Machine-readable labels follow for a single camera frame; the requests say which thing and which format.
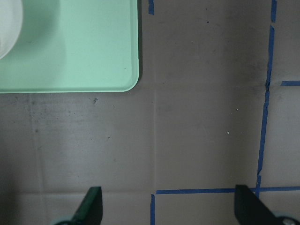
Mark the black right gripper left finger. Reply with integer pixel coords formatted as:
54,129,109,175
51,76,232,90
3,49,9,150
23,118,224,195
70,187,103,225

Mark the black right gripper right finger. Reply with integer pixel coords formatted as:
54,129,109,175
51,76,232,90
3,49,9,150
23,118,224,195
234,185,300,225

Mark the white round plate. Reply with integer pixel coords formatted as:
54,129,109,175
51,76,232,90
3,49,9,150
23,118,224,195
0,0,23,59

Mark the light green tray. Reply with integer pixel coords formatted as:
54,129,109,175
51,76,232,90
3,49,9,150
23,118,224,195
0,0,140,93

